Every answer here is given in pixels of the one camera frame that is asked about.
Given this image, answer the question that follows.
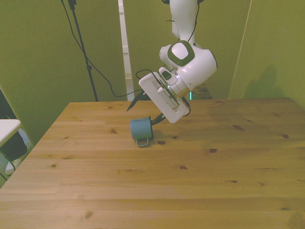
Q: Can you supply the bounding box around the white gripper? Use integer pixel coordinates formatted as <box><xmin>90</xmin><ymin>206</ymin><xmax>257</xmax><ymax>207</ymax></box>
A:
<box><xmin>126</xmin><ymin>73</ymin><xmax>192</xmax><ymax>126</ymax></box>

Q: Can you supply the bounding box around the blue enamel mug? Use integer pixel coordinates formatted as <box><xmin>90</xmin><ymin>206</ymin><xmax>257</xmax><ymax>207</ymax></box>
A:
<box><xmin>130</xmin><ymin>116</ymin><xmax>154</xmax><ymax>148</ymax></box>

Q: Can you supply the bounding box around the white side table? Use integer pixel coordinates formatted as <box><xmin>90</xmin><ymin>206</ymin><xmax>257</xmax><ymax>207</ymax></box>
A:
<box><xmin>0</xmin><ymin>119</ymin><xmax>21</xmax><ymax>147</ymax></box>

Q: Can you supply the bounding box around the white shoe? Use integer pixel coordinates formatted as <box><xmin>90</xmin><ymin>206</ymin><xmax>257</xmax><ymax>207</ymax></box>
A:
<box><xmin>4</xmin><ymin>157</ymin><xmax>23</xmax><ymax>176</ymax></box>

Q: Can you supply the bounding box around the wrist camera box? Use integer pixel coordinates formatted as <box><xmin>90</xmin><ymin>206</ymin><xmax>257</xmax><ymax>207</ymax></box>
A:
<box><xmin>154</xmin><ymin>76</ymin><xmax>184</xmax><ymax>109</ymax></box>

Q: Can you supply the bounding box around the black stand camera cable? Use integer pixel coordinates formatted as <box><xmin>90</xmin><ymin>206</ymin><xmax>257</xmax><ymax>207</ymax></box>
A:
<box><xmin>61</xmin><ymin>0</ymin><xmax>143</xmax><ymax>98</ymax></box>

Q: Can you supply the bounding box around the white vertical post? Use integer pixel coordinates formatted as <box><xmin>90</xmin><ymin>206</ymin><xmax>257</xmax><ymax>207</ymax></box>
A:
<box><xmin>118</xmin><ymin>0</ymin><xmax>135</xmax><ymax>101</ymax></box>

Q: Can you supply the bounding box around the black camera stand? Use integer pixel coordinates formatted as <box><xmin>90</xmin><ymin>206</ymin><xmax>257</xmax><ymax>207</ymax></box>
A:
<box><xmin>68</xmin><ymin>0</ymin><xmax>99</xmax><ymax>102</ymax></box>

